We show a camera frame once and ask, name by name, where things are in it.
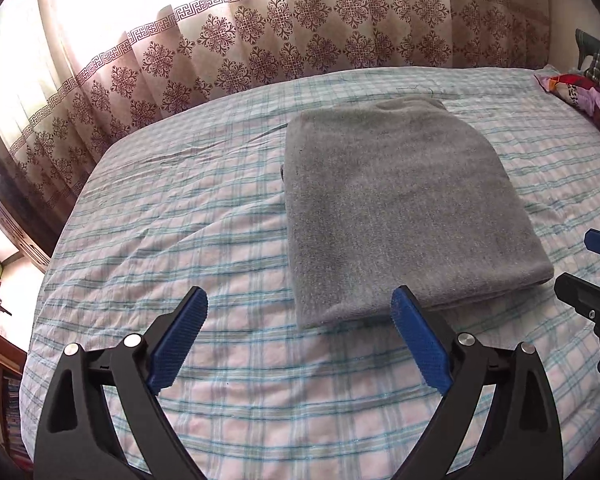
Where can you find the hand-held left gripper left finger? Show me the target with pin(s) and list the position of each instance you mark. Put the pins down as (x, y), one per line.
(177, 340)

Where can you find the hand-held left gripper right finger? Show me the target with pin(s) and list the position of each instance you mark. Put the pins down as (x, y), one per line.
(420, 342)

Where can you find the plaid bed sheet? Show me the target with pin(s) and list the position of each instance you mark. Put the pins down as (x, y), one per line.
(180, 240)

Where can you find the colourful patchwork quilt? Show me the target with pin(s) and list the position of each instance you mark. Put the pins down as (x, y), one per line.
(587, 97)

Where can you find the wooden bookshelf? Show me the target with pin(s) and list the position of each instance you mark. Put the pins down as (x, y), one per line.
(2, 395)

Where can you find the dark grey headboard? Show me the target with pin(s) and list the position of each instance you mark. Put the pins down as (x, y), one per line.
(586, 47)

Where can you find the patterned brown curtain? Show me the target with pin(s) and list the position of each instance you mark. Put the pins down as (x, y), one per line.
(230, 50)

